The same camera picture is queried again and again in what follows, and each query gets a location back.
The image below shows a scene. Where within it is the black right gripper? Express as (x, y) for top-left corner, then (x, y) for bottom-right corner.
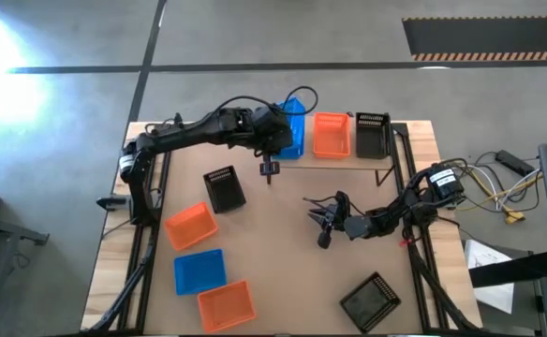
(307, 189), (352, 250)

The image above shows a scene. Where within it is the orange plastic basket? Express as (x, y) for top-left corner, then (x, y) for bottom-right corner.
(163, 200), (220, 252)
(197, 279), (258, 335)
(312, 111), (352, 160)

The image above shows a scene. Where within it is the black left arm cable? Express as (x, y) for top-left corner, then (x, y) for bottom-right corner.
(144, 113), (184, 138)

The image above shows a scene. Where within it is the yellow cable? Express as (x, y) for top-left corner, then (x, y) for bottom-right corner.
(455, 158), (544, 221)

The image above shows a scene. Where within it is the black plastic basket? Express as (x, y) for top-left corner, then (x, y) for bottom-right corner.
(354, 111), (392, 160)
(202, 164), (248, 214)
(339, 272), (403, 335)

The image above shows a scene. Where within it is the black hazard-striped floor mat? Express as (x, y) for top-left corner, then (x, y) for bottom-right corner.
(402, 15), (547, 63)

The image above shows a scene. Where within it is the black floor tape line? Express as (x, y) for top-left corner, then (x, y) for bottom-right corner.
(126, 0), (170, 124)

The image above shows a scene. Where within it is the white cable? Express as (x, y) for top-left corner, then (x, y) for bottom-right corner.
(460, 163), (541, 212)

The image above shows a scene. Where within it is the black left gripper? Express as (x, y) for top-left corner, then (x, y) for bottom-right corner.
(253, 105), (295, 177)

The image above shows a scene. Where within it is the black aluminium table frame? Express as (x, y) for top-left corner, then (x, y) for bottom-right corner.
(81, 111), (484, 336)

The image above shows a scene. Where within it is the wooden shelf with black legs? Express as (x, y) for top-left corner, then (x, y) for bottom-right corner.
(265, 109), (395, 186)

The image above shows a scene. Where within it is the white paper sheet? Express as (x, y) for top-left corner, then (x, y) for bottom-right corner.
(463, 239), (516, 315)

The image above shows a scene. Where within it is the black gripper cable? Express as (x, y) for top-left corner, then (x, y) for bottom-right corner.
(210, 84), (320, 124)
(302, 195), (345, 207)

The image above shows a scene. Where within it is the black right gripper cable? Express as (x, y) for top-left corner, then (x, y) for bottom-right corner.
(302, 195), (345, 207)

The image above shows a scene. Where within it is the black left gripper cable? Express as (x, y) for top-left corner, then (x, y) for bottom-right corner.
(210, 84), (320, 124)

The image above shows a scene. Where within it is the black power adapter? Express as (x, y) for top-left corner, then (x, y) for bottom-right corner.
(494, 149), (537, 179)

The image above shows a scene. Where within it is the black strap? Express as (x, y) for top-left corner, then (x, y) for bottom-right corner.
(468, 250), (547, 289)

